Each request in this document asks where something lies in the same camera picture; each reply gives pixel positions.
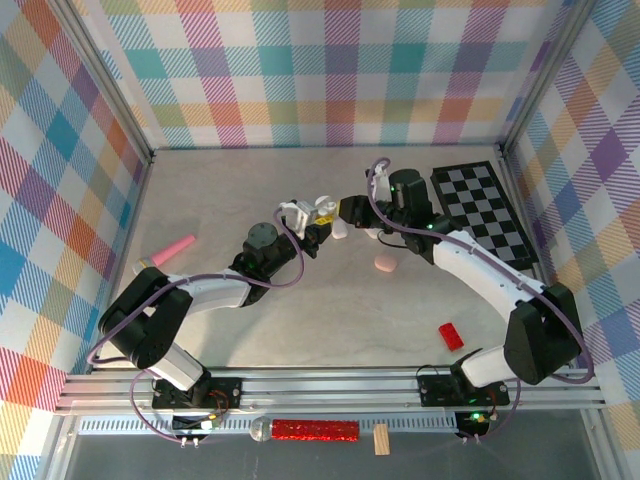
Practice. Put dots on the red glitter microphone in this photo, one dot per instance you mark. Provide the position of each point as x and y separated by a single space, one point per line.
315 431

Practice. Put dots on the red toy brick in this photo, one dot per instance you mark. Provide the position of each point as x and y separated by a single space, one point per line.
451 337

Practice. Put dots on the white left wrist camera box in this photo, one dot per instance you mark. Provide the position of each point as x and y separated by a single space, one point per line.
300 217

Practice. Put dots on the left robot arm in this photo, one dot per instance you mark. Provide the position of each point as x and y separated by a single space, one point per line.
215 290

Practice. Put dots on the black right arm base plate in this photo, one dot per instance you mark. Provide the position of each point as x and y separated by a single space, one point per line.
432 392

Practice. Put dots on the small wooden block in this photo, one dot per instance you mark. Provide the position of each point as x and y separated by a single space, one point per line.
381 440

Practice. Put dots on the aluminium frame post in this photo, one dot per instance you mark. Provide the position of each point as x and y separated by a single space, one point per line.
546 75
102 80

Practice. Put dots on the pink oval earbud case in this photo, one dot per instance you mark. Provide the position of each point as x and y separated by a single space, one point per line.
386 264

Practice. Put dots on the black grey chessboard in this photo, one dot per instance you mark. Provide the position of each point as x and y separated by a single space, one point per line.
480 200

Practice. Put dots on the aluminium side rail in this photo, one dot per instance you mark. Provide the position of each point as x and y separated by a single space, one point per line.
134 210
520 200

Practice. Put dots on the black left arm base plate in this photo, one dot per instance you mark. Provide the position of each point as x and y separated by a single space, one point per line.
227 392

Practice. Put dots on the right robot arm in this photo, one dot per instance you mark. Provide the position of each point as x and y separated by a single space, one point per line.
480 270

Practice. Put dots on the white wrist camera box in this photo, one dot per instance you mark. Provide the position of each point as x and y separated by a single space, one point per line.
300 217
381 180

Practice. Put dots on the slotted metal strip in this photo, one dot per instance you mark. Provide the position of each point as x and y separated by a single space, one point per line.
400 425

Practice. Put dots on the white round earbud case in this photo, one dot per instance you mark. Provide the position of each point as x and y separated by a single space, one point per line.
325 202

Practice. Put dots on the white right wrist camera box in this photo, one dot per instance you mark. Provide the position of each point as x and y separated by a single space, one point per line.
381 180

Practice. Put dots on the pink toy microphone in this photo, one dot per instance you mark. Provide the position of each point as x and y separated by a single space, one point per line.
172 249

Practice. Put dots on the aluminium mounting rail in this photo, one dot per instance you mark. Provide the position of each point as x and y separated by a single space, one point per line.
325 390

